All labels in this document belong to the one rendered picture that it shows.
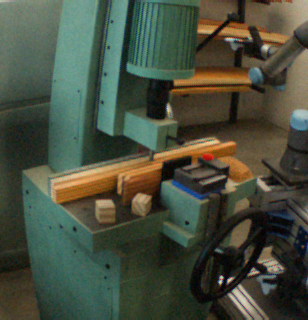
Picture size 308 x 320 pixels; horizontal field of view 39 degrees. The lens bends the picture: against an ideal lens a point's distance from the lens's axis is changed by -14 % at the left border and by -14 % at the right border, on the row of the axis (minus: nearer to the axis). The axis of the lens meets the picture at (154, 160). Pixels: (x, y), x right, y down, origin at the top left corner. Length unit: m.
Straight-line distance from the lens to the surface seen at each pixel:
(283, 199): 1.79
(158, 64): 1.17
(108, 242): 1.12
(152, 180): 1.22
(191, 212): 1.15
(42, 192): 1.46
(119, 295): 1.26
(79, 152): 1.42
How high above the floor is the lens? 1.47
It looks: 23 degrees down
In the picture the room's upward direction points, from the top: 6 degrees clockwise
